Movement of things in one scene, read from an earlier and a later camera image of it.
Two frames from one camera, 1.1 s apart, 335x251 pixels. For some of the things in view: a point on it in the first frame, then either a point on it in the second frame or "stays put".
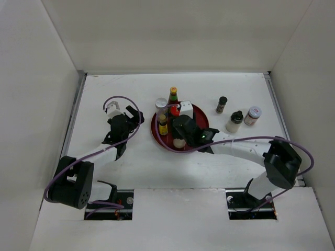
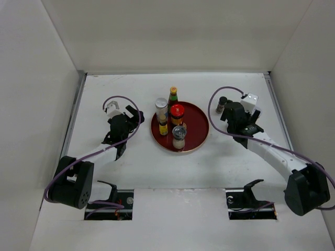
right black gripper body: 189,141 to 248,115
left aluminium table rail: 81,76 stays put
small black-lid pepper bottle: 221,104 stays put
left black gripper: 136,117 stays put
